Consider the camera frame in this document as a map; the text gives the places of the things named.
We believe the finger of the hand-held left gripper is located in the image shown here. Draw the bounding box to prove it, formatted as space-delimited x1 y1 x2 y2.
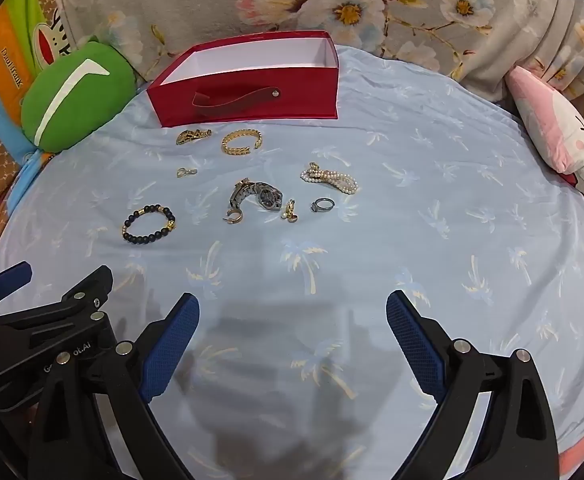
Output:
0 261 34 321
0 265 115 386

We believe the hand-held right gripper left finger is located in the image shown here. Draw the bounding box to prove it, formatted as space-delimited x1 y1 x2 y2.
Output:
28 292 201 480

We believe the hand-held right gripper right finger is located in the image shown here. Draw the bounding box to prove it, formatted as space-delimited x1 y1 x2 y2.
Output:
386 290 559 480

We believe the gold chain bracelet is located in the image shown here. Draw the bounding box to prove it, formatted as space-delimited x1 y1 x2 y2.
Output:
175 128 213 147

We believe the gold leaf bangle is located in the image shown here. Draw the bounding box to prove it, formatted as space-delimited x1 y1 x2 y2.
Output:
221 130 263 156

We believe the red cardboard box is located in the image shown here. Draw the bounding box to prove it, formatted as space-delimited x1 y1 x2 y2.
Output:
146 30 341 127

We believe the light blue palm sheet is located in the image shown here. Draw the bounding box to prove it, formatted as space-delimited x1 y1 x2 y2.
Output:
0 42 584 480

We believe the silver and gold wristwatch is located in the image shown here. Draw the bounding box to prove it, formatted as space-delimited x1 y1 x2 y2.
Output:
228 177 284 213

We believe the green cushion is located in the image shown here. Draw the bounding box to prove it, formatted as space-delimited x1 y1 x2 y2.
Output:
20 35 137 153

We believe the colourful cartoon printed cloth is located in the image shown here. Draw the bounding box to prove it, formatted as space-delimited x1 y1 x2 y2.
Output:
0 0 80 271

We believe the pink cartoon pillow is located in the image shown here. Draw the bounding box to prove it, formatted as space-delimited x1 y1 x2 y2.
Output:
504 65 584 208

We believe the grey floral blanket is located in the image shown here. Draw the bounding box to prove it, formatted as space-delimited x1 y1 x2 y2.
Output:
47 0 584 126

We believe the black bead bracelet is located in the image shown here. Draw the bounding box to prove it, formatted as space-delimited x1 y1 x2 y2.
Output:
122 204 177 245

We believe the pearl bracelet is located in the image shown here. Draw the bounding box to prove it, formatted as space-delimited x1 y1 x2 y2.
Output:
300 162 360 195

